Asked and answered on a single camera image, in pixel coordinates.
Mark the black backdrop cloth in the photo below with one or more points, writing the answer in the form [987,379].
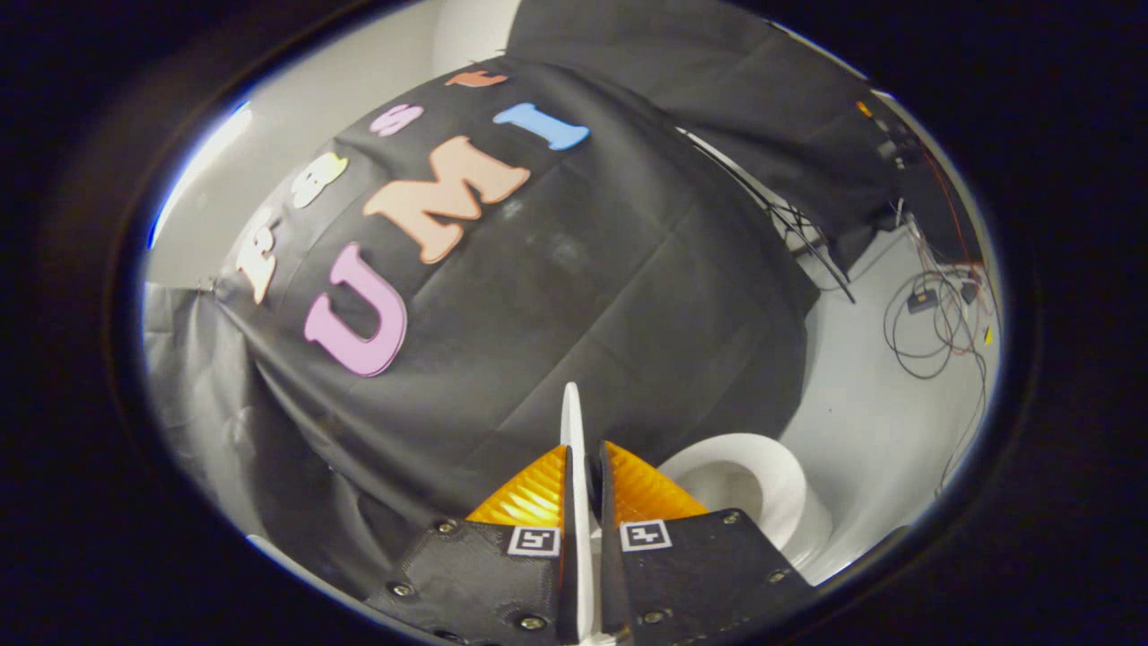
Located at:
[556,296]

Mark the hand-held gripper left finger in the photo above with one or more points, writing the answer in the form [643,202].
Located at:
[484,583]

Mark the black power adapter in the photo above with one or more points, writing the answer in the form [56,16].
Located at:
[921,301]

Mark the dark equipment case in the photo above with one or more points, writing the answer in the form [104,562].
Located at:
[933,206]

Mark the black tripod light stand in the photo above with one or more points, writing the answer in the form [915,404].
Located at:
[807,242]

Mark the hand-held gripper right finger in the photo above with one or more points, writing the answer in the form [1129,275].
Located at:
[700,574]

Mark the white toilet bowl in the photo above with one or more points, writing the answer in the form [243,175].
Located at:
[744,484]

